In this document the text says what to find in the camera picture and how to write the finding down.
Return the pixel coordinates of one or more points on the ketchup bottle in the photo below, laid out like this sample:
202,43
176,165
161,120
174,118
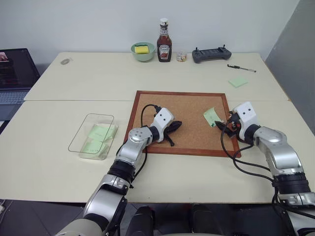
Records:
164,46

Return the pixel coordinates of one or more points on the open laptop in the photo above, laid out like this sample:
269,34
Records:
14,73

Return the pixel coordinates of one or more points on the dark rounded shape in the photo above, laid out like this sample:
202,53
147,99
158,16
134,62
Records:
205,221
144,221

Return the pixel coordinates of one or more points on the green sticky note pad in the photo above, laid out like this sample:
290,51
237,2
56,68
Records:
238,81

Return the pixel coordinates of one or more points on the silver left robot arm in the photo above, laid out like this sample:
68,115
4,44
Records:
137,145

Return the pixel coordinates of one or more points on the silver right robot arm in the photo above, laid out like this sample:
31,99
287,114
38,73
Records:
278,147

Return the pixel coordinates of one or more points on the wood-framed cork board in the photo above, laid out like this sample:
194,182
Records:
192,110

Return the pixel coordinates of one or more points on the yellow sponge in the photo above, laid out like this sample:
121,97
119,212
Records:
142,49

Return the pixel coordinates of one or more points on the green written sticky note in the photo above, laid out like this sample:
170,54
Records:
211,116

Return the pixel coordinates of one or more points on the small patterned jar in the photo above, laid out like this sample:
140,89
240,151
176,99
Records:
181,57

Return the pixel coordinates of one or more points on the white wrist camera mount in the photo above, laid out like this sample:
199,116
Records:
163,118
247,114

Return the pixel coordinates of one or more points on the green note with writing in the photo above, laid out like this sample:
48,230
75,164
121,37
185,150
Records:
99,134
92,147

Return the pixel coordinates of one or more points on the light green bowl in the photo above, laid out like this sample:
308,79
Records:
142,57

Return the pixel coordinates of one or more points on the grey handheld controller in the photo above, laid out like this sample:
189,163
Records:
211,55

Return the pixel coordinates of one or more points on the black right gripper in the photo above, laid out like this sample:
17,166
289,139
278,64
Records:
233,126

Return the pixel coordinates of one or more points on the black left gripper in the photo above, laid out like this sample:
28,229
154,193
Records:
170,128

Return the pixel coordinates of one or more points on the black pen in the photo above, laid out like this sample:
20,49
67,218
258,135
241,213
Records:
242,68

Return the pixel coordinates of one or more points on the clear plastic box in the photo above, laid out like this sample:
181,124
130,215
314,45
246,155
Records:
92,147

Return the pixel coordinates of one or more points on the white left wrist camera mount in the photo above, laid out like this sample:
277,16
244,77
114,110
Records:
163,118

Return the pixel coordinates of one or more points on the beige robot torso shell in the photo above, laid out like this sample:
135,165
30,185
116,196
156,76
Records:
78,228

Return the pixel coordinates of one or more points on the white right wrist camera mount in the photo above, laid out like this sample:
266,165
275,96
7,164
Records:
247,114

